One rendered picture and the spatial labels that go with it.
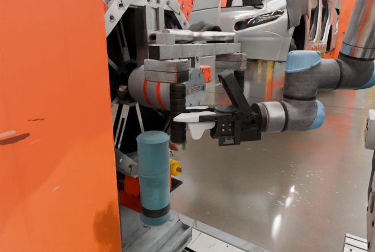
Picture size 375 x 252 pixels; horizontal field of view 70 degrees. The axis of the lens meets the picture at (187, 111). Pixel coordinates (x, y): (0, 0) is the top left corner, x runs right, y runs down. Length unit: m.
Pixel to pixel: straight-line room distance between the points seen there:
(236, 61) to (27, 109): 0.68
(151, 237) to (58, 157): 0.93
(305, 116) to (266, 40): 2.63
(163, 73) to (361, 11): 0.44
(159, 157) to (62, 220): 0.43
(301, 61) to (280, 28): 2.71
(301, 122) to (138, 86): 0.45
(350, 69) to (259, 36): 2.57
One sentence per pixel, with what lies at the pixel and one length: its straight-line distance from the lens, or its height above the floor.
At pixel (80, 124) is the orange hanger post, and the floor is 0.90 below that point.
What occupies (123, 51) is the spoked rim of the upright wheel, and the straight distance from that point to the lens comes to 0.90.
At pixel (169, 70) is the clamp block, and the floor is 0.93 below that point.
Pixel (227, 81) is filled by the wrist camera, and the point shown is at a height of 0.90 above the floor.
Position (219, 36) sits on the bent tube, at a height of 1.00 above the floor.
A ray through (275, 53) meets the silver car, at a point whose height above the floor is 0.84.
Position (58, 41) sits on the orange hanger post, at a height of 0.99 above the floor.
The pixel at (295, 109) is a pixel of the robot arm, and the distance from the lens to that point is 0.68.
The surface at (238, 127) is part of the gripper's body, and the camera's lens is 0.62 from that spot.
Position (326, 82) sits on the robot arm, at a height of 0.90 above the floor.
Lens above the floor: 0.99
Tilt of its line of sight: 15 degrees down
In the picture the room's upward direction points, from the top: straight up
